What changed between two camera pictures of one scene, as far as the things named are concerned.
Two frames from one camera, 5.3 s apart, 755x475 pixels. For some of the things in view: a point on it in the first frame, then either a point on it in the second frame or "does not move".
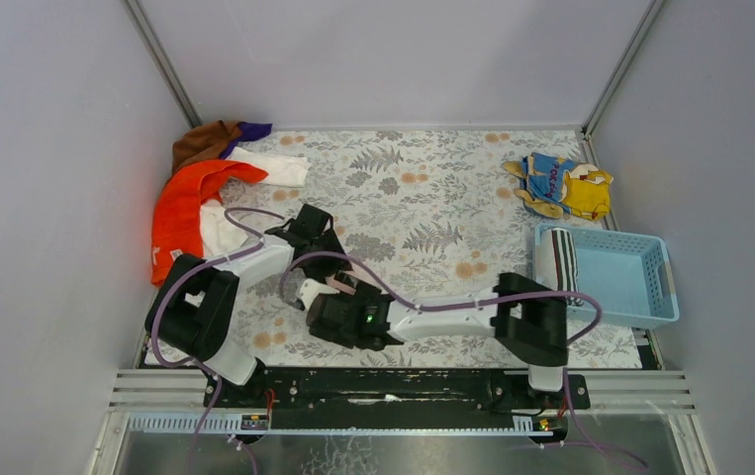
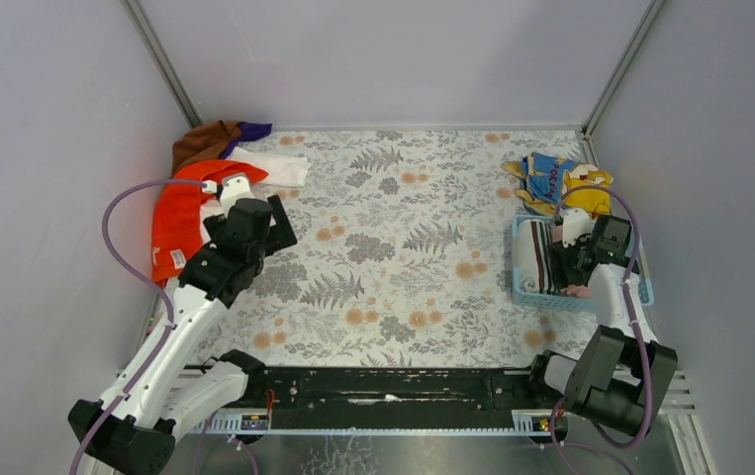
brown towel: [202, 143] does not move
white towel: [287, 170] does not move
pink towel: [355, 272] -> [578, 291]
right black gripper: [324, 313] -> [562, 260]
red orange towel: [178, 213] does not move
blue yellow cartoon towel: [552, 186] does not move
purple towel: [249, 132] does not move
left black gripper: [315, 224] -> [278, 224]
